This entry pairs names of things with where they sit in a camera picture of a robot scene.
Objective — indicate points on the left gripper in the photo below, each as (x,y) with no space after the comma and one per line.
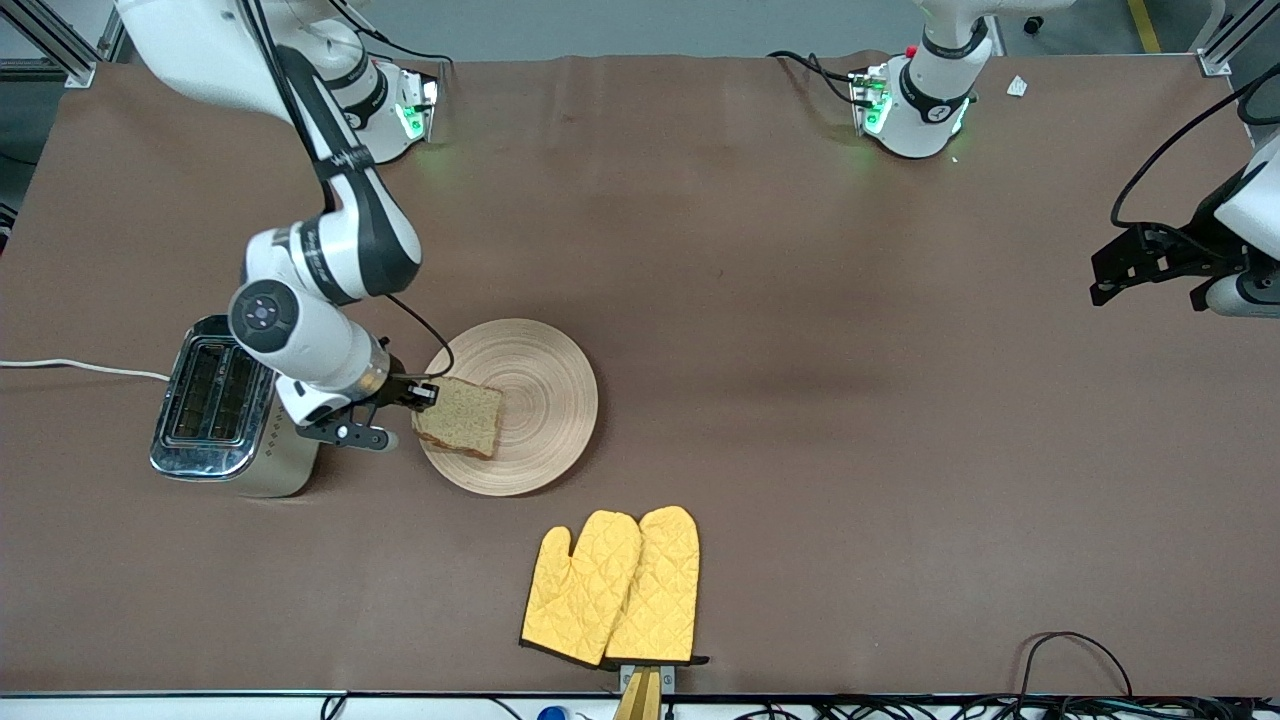
(1196,247)

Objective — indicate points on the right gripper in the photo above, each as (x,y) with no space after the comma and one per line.
(396,389)

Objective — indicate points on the brown bread slice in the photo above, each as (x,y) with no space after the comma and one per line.
(465,420)

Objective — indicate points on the round wooden plate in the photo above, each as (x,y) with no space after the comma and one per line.
(540,400)

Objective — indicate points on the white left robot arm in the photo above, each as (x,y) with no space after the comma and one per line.
(915,110)

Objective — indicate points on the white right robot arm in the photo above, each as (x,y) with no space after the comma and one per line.
(330,250)

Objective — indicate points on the chrome and beige toaster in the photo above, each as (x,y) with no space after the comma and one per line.
(200,400)

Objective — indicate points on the white paper scrap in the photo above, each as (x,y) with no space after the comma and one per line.
(1017,86)

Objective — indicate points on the yellow quilted oven mitt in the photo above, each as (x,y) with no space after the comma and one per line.
(575,600)
(660,600)

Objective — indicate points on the yellow wooden stick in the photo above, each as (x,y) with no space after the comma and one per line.
(640,700)

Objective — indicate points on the aluminium frame corner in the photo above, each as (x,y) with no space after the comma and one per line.
(1215,60)
(70,65)

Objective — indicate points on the small metal bracket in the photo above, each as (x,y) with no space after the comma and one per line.
(668,678)

